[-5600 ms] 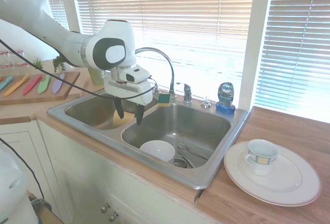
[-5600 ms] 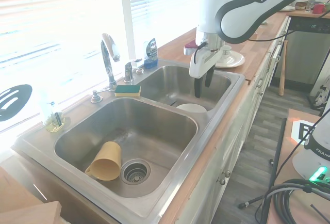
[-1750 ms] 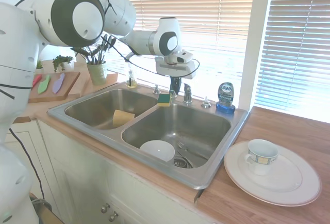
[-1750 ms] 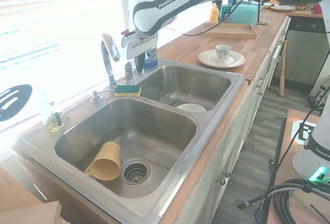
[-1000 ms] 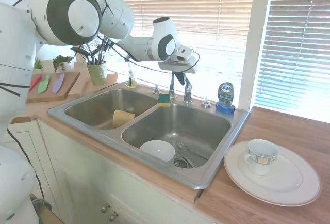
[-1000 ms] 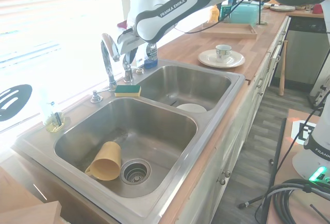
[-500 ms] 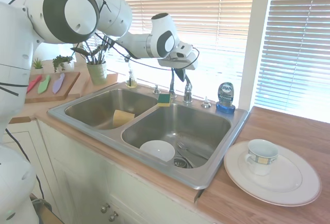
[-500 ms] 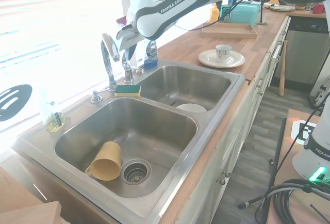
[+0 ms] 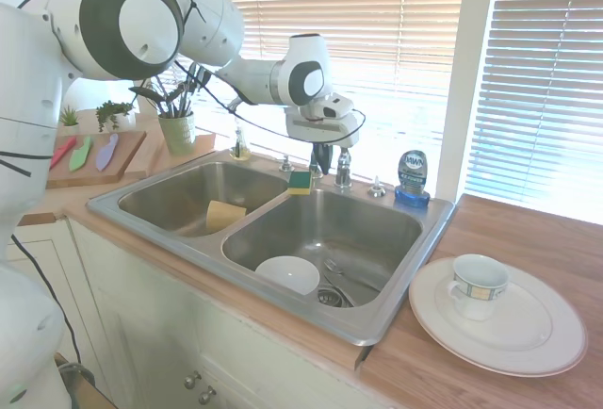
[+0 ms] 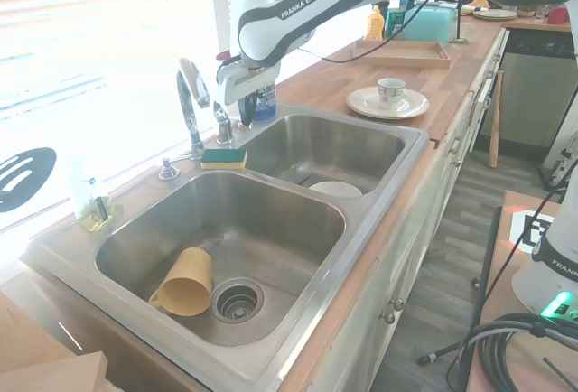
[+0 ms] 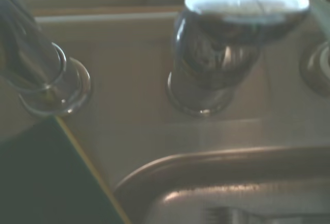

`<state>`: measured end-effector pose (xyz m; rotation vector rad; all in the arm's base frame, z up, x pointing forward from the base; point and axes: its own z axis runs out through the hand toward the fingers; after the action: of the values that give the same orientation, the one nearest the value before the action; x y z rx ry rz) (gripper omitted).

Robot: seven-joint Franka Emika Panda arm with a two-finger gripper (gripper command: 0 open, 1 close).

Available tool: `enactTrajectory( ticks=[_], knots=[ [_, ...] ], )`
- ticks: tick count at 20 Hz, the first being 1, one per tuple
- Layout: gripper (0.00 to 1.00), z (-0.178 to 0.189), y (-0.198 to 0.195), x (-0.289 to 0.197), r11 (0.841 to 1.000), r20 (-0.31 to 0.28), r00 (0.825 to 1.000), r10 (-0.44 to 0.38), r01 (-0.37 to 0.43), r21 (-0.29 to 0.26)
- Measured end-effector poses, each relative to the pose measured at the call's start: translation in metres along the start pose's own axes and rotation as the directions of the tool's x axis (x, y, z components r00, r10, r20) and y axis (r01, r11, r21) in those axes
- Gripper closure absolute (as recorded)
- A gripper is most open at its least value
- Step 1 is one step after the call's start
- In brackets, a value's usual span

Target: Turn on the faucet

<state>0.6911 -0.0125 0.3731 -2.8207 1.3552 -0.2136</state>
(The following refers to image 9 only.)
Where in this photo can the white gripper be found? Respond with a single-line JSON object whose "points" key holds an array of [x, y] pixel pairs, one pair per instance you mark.
{"points": [[325, 128]]}

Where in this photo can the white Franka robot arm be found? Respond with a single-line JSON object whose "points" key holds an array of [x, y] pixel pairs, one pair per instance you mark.
{"points": [[141, 27]]}

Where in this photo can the chrome kitchen faucet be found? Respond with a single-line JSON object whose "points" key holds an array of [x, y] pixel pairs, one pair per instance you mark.
{"points": [[343, 168]]}

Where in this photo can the yellow and green sponge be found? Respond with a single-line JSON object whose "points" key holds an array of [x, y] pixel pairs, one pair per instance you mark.
{"points": [[300, 184]]}

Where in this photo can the chrome sink side sprayer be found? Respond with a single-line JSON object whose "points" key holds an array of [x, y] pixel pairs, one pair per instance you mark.
{"points": [[376, 187]]}

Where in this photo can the stainless steel double sink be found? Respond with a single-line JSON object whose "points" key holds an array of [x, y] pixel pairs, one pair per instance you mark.
{"points": [[330, 220]]}

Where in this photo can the clear glass soap bottle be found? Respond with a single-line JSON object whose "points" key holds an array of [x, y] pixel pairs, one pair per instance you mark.
{"points": [[240, 147]]}

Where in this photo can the blue Dawn dish soap bottle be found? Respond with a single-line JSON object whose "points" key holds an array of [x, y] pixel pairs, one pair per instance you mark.
{"points": [[412, 178]]}

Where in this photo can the yellow plastic cup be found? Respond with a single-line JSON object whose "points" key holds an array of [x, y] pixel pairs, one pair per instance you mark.
{"points": [[223, 216]]}

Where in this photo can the white ceramic bowl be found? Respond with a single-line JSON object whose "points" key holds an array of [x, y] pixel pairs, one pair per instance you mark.
{"points": [[288, 273]]}

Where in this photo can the wide wooden window blind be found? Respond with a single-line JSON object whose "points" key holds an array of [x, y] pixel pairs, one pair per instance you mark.
{"points": [[377, 27]]}

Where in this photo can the open metal sink drain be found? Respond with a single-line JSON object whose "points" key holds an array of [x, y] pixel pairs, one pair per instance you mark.
{"points": [[335, 297]]}

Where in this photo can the wooden cutting board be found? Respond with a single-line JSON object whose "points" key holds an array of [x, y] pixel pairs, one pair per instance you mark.
{"points": [[122, 154]]}

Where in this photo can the white patterned teacup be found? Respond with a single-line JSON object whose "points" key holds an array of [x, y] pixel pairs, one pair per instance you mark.
{"points": [[478, 291]]}

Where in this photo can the small trailing green plant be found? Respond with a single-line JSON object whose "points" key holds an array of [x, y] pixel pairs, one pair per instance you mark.
{"points": [[113, 114]]}

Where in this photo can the purple plastic knife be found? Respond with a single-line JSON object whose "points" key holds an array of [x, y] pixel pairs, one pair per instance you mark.
{"points": [[106, 154]]}

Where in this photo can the narrow wooden window blind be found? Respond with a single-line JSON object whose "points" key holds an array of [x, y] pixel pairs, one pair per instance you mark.
{"points": [[542, 88]]}

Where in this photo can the white kitchen cabinet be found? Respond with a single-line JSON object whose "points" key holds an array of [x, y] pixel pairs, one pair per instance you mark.
{"points": [[155, 324]]}

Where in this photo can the green plastic knife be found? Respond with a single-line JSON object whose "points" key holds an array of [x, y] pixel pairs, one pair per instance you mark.
{"points": [[81, 154]]}

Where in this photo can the small spiky succulent plant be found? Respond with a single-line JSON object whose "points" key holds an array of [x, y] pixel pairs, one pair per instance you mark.
{"points": [[70, 119]]}

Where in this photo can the red plastic knife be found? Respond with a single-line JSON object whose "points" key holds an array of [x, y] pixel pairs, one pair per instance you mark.
{"points": [[63, 151]]}

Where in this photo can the metal cabinet knob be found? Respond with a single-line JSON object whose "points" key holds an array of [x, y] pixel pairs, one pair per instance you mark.
{"points": [[206, 396], [191, 381]]}

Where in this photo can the large white dinner plate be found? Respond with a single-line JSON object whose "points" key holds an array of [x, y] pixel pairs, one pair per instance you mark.
{"points": [[527, 333]]}

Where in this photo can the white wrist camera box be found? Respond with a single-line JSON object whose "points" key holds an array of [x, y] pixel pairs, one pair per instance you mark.
{"points": [[332, 105]]}

